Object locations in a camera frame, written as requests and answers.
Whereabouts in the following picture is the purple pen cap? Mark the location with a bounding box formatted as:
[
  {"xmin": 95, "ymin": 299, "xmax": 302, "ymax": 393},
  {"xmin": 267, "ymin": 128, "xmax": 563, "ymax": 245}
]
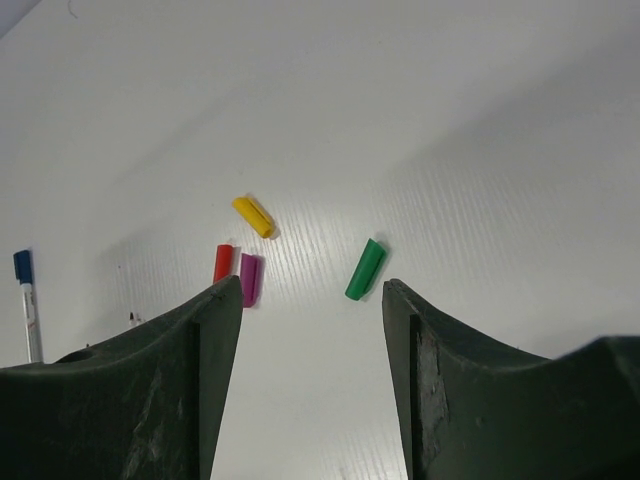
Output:
[{"xmin": 240, "ymin": 253, "xmax": 263, "ymax": 308}]

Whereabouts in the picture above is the green pen cap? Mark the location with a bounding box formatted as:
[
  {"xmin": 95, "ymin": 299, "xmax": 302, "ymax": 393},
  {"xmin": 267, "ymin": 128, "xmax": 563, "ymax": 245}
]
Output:
[{"xmin": 345, "ymin": 238, "xmax": 387, "ymax": 301}]

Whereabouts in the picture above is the yellow pen cap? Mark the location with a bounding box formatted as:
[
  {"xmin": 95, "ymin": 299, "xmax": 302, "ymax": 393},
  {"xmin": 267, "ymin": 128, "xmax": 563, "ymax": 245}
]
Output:
[{"xmin": 232, "ymin": 196, "xmax": 276, "ymax": 239}]

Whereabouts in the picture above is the red pen cap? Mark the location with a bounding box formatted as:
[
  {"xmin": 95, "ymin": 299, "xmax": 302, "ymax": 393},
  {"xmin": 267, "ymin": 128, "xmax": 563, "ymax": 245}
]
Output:
[{"xmin": 212, "ymin": 244, "xmax": 234, "ymax": 283}]

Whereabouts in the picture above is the blue pen cap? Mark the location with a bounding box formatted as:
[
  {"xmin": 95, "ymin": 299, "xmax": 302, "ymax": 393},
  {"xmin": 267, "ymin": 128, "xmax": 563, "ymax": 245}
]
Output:
[{"xmin": 13, "ymin": 249, "xmax": 34, "ymax": 285}]

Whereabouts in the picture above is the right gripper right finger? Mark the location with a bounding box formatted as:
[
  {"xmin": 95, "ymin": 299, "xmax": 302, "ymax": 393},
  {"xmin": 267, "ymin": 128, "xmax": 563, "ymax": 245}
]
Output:
[{"xmin": 382, "ymin": 279, "xmax": 639, "ymax": 479}]

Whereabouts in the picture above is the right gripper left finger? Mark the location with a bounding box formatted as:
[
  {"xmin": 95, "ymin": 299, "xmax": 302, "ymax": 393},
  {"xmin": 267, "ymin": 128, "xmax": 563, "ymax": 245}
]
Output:
[{"xmin": 1, "ymin": 276, "xmax": 243, "ymax": 479}]

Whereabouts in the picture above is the blue-ended white pen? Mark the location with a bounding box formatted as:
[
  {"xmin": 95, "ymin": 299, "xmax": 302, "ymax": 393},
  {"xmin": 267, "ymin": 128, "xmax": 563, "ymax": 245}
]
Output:
[{"xmin": 21, "ymin": 283, "xmax": 43, "ymax": 363}]

